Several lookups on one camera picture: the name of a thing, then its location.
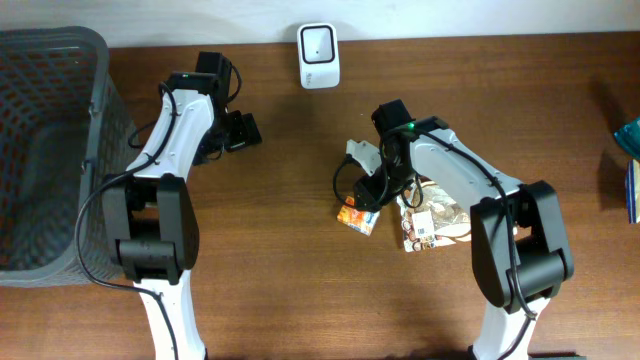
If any small orange snack packet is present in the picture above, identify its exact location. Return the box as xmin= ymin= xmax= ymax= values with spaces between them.
xmin=337 ymin=196 xmax=380 ymax=236

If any beige PanTree snack pouch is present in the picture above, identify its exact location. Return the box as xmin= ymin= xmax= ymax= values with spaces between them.
xmin=396 ymin=177 xmax=471 ymax=253

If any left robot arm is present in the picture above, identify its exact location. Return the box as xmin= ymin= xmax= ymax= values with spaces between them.
xmin=99 ymin=52 xmax=262 ymax=359

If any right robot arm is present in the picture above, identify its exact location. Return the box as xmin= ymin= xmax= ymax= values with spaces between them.
xmin=344 ymin=99 xmax=574 ymax=359

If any white barcode scanner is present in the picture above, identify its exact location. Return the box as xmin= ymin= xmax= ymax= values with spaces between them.
xmin=297 ymin=23 xmax=340 ymax=90

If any grey plastic mesh basket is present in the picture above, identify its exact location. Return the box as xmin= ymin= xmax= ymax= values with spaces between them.
xmin=1 ymin=26 xmax=137 ymax=288

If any right black cable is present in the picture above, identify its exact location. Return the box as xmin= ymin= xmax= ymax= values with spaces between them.
xmin=332 ymin=154 xmax=426 ymax=210

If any black cable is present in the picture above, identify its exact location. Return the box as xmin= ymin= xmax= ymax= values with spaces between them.
xmin=332 ymin=154 xmax=426 ymax=210
xmin=73 ymin=82 xmax=181 ymax=360

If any left black cable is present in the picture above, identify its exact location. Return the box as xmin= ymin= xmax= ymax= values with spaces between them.
xmin=73 ymin=82 xmax=181 ymax=360

